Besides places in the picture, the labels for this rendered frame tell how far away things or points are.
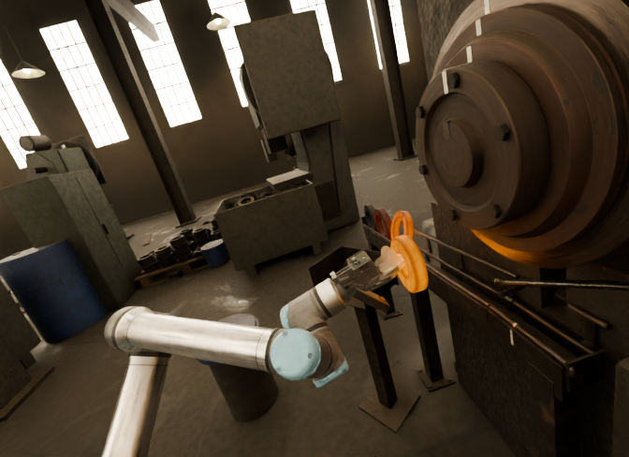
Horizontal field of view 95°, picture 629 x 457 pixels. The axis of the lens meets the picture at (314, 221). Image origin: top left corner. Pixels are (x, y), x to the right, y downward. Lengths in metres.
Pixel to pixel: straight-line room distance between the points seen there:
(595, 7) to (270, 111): 2.74
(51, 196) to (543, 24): 3.67
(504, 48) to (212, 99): 10.39
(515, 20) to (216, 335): 0.77
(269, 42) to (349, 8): 8.52
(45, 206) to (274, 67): 2.57
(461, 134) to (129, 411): 1.04
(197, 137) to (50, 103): 4.35
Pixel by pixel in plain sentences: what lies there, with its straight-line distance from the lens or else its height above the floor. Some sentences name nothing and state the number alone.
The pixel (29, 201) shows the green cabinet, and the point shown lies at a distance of 3.85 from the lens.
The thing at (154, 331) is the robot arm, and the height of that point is 0.87.
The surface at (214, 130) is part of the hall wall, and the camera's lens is 10.67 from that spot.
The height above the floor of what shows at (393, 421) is 0.01.
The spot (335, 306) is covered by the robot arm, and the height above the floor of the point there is 0.79.
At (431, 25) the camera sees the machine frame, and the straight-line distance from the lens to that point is 1.07.
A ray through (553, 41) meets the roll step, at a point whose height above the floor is 1.24.
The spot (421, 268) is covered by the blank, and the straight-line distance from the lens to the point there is 0.76.
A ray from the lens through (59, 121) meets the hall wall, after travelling 12.39.
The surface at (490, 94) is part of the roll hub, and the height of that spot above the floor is 1.20.
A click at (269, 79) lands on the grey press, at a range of 3.10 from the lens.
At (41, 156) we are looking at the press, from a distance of 8.13.
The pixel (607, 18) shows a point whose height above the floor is 1.25.
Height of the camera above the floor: 1.22
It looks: 17 degrees down
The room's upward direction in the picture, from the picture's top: 16 degrees counter-clockwise
